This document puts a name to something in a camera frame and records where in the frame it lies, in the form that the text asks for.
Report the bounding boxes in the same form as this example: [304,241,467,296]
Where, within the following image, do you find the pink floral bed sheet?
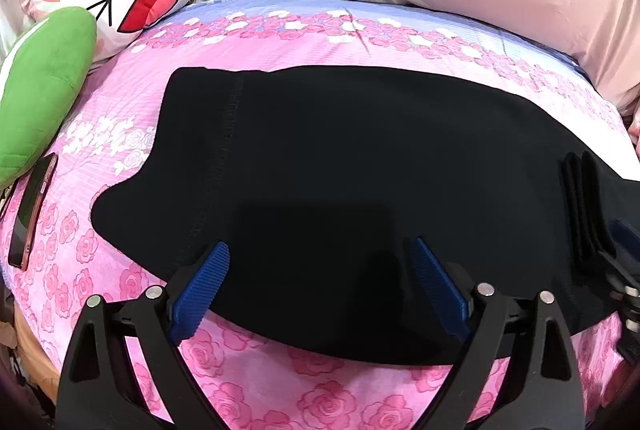
[2,0,639,429]

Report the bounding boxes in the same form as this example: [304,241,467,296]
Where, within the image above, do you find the black pants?
[91,66,611,365]

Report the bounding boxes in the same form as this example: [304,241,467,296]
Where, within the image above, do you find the green plush toy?
[1,7,96,187]

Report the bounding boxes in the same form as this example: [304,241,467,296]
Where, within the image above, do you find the dark smartphone with red case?
[8,153,58,271]

